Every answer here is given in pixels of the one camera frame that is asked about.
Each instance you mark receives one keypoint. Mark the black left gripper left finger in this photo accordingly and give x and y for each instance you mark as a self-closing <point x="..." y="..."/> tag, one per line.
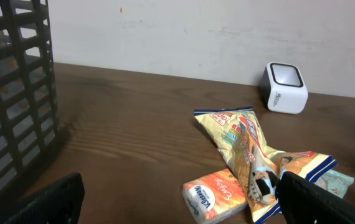
<point x="59" y="202"/>

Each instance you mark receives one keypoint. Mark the yellow snack chip bag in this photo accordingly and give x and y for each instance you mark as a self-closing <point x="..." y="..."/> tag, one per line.
<point x="258" y="167"/>

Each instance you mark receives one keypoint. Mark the orange small carton box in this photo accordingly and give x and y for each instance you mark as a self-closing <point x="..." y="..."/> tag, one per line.
<point x="214" y="197"/>

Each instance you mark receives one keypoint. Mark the grey plastic mesh basket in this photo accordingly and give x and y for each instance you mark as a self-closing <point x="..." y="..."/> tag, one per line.
<point x="28" y="100"/>

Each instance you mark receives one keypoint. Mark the white barcode scanner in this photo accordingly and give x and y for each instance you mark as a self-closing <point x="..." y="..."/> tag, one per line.
<point x="283" y="89"/>

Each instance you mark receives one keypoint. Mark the mint green wipes packet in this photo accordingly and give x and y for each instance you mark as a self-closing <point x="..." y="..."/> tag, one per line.
<point x="335" y="182"/>

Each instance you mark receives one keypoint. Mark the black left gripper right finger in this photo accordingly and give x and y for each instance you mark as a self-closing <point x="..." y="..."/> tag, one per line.
<point x="303" y="202"/>

